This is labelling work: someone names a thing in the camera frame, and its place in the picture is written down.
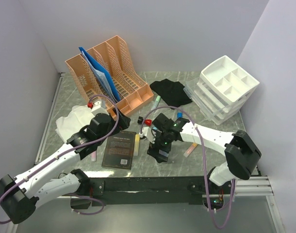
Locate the white cloth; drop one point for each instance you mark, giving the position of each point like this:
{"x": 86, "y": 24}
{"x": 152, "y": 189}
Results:
{"x": 78, "y": 117}

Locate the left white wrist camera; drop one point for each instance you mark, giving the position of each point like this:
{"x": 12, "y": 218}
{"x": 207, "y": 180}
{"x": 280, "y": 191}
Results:
{"x": 97, "y": 107}

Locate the round clear pin box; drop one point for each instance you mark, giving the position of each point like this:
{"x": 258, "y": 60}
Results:
{"x": 163, "y": 153}

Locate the blue document folder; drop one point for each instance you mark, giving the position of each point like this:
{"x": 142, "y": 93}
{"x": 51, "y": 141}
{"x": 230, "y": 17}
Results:
{"x": 102, "y": 75}

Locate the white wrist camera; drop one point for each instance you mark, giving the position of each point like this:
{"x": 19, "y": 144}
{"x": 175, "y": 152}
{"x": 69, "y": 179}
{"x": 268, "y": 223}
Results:
{"x": 148, "y": 133}
{"x": 97, "y": 107}

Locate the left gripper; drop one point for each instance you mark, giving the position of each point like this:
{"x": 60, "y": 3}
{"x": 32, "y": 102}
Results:
{"x": 123, "y": 123}

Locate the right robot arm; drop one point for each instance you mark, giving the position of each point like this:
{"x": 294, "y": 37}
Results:
{"x": 241, "y": 153}

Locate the aluminium rail frame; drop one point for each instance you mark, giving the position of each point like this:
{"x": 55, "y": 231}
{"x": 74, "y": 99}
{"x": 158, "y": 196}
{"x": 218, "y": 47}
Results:
{"x": 253, "y": 209}

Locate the green cap highlighter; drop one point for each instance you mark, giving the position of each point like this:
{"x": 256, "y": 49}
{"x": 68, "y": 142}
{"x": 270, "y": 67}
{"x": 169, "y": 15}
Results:
{"x": 156, "y": 102}

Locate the purple highlighter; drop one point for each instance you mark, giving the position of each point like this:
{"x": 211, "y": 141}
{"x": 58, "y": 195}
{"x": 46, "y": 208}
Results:
{"x": 94, "y": 156}

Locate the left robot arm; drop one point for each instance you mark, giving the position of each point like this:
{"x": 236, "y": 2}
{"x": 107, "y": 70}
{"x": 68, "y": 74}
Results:
{"x": 22, "y": 195}

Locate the yellow highlighter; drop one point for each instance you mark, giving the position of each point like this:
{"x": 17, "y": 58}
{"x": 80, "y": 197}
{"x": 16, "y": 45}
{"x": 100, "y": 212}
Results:
{"x": 136, "y": 145}

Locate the red and black stamp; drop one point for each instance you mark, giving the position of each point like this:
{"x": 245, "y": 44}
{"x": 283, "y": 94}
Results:
{"x": 141, "y": 120}

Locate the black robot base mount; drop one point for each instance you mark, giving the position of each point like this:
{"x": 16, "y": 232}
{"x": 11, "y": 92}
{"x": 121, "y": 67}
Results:
{"x": 145, "y": 190}

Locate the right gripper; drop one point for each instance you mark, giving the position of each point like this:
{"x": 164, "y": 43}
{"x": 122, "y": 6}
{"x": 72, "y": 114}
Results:
{"x": 154, "y": 148}

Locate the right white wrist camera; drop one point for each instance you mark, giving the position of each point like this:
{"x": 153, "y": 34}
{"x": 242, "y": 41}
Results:
{"x": 148, "y": 133}

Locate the black book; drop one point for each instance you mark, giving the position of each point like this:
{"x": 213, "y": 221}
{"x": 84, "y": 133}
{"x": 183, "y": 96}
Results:
{"x": 119, "y": 151}

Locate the white plastic drawer unit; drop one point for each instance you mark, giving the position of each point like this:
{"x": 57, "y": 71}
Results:
{"x": 221, "y": 89}

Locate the black cloth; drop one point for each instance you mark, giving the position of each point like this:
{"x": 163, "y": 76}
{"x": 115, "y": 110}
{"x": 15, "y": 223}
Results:
{"x": 172, "y": 93}

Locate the orange cap pink highlighter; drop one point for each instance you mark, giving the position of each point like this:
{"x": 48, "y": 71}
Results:
{"x": 190, "y": 149}

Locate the peach plastic file organizer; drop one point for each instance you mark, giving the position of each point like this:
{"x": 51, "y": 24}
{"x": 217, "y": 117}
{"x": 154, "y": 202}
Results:
{"x": 107, "y": 69}

